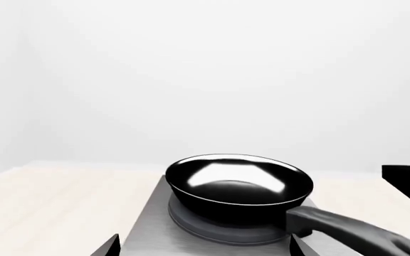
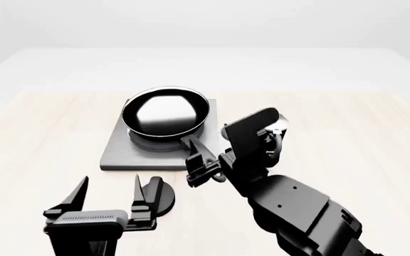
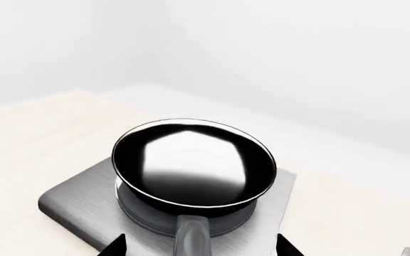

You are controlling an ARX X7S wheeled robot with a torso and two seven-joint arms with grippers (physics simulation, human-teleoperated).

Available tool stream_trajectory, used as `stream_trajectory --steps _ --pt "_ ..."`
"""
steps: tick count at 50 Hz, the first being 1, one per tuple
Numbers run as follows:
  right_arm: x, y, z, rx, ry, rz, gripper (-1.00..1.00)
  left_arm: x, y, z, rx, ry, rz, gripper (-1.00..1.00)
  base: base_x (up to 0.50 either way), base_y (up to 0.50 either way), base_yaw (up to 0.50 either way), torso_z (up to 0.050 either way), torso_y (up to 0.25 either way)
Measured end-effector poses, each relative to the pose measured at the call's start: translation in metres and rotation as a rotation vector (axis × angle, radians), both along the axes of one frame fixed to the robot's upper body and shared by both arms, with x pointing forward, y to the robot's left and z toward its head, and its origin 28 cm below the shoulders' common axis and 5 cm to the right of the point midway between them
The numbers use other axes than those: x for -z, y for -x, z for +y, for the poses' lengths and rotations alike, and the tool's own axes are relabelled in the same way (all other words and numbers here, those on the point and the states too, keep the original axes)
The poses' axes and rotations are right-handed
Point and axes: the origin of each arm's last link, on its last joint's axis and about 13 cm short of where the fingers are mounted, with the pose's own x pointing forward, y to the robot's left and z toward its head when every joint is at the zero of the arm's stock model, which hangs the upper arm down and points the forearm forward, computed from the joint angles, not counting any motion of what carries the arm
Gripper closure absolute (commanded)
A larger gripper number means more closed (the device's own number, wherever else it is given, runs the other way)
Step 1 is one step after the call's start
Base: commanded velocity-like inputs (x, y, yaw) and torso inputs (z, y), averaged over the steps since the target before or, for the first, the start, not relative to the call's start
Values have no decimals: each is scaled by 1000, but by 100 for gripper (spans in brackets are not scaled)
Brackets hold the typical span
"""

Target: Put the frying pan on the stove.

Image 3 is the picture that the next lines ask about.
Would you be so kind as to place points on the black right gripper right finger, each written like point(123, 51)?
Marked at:
point(286, 246)

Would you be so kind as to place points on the brushed steel stove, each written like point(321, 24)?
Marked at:
point(80, 202)

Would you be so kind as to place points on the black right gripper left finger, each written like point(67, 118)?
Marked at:
point(116, 246)

